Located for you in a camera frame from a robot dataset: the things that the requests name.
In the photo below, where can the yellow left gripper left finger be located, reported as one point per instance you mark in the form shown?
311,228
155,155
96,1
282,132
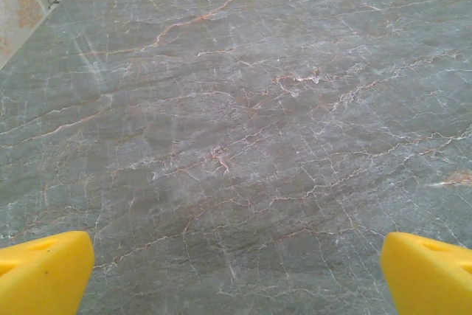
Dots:
40,278

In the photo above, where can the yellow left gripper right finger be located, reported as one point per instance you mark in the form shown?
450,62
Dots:
427,282

